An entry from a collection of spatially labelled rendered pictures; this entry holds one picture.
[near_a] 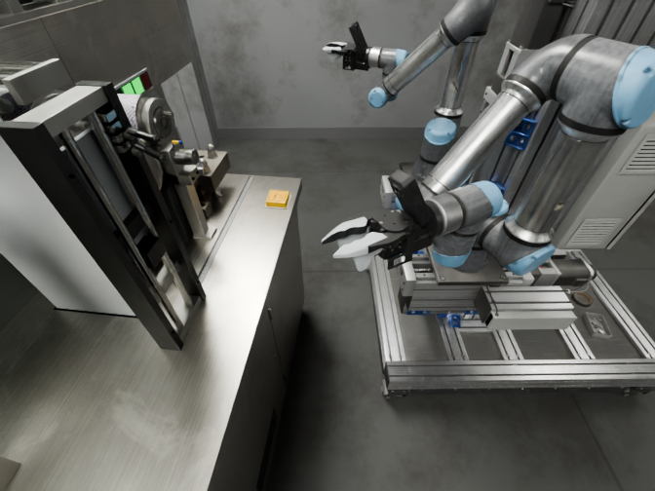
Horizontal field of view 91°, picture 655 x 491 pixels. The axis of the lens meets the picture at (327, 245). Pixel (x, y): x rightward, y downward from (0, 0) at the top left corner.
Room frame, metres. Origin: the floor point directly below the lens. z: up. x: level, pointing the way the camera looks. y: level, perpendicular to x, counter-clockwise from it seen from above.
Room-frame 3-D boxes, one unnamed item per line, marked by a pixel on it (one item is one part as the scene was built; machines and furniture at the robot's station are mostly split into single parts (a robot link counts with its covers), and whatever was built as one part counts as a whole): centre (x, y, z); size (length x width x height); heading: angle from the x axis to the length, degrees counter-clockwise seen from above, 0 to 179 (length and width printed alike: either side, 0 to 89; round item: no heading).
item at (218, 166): (1.00, 0.57, 1.00); 0.40 x 0.16 x 0.06; 84
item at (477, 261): (0.75, -0.46, 0.87); 0.15 x 0.15 x 0.10
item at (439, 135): (1.25, -0.45, 0.98); 0.13 x 0.12 x 0.14; 155
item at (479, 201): (0.51, -0.28, 1.21); 0.11 x 0.08 x 0.09; 116
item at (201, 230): (0.76, 0.39, 1.05); 0.06 x 0.05 x 0.31; 84
